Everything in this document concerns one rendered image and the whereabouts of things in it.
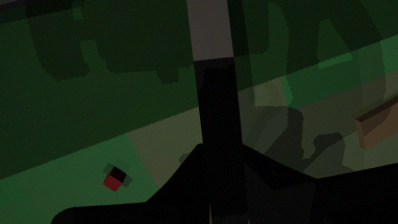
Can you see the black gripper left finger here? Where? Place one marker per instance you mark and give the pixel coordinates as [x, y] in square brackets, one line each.
[184, 199]

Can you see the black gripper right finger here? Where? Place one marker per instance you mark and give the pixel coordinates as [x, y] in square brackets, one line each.
[277, 194]

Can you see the dark green flat mat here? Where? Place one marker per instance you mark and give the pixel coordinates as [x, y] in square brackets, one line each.
[74, 73]

